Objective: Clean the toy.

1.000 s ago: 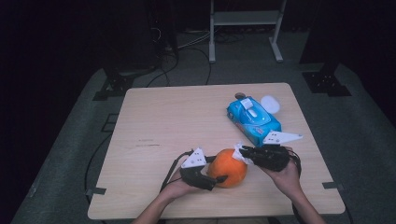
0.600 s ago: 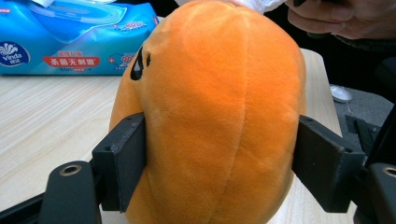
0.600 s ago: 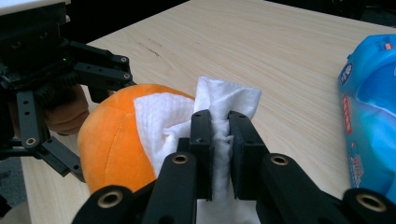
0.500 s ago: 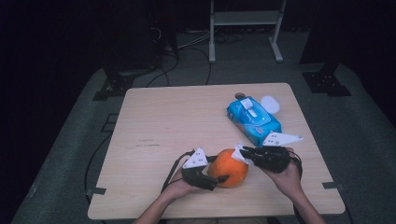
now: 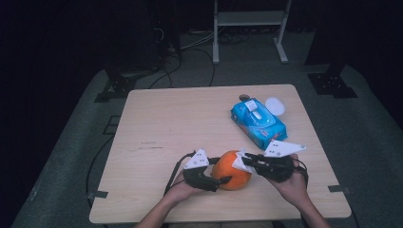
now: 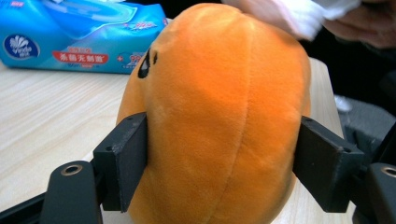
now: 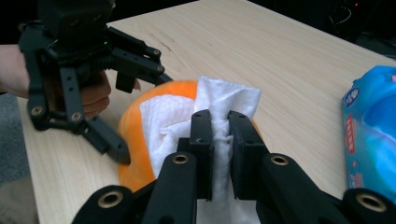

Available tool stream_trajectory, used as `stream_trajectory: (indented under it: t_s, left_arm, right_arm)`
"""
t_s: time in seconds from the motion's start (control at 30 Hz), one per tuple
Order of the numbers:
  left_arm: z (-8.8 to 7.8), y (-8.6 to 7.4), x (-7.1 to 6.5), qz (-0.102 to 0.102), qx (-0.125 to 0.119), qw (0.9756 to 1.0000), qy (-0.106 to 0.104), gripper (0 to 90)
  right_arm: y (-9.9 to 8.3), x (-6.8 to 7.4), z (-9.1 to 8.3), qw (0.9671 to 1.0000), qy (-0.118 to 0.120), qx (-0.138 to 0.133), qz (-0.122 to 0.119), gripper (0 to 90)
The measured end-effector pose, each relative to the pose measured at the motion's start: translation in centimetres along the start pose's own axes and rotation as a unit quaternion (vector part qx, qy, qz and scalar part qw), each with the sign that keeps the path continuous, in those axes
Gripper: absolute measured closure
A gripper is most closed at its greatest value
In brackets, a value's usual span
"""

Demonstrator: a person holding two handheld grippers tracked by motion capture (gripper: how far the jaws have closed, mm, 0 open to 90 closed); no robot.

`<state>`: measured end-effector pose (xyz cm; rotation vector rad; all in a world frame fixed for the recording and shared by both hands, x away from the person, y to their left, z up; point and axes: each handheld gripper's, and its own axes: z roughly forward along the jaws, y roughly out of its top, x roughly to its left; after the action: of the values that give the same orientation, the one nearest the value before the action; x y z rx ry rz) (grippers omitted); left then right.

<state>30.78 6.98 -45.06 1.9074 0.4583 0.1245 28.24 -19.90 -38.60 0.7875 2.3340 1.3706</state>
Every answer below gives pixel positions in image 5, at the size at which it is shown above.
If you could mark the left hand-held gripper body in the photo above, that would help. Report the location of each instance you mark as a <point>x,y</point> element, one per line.
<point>198,177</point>

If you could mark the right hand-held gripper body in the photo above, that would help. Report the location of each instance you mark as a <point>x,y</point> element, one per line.
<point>275,167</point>

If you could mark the orange plush toy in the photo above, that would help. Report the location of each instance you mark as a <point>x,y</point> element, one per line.
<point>233,175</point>

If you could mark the white wet wipe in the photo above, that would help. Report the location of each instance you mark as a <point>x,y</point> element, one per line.
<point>240,164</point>

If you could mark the blue wet wipes pack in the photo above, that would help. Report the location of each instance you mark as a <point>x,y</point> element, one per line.
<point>259,123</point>

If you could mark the person's left hand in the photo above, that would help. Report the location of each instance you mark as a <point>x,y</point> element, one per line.
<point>183,194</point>

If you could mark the person's right hand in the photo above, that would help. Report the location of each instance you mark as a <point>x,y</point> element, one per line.
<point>294,190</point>

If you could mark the white round lid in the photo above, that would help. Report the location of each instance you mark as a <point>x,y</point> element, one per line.
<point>275,106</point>

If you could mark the small dark round object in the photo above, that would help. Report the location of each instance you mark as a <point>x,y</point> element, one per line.
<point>244,97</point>

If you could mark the black tape strip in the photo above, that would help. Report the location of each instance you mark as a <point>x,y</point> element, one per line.
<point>96,194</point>
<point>339,189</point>

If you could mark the dark floor plate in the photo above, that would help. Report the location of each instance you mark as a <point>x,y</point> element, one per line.
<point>111,125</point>

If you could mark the black stand with base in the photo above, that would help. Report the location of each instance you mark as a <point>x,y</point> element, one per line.
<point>120,84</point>
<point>332,84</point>

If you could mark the white metal stand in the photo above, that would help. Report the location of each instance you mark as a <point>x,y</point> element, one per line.
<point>250,17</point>

